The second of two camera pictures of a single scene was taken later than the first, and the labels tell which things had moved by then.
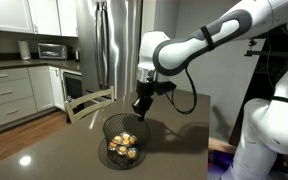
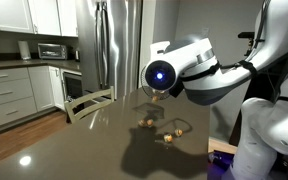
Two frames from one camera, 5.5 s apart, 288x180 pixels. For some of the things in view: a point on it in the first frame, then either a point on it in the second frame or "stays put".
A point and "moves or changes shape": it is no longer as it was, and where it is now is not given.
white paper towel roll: x=24 y=50 stays put
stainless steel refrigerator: x=108 y=42 stays put
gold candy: x=117 y=138 to x=149 y=122
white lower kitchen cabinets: x=11 y=94 stays put
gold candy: x=123 y=148 to x=168 y=138
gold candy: x=131 y=153 to x=178 y=132
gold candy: x=129 y=139 to x=141 y=123
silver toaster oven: x=52 y=51 stays put
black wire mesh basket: x=121 y=123 moves or changes shape
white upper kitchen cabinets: x=40 y=17 stays put
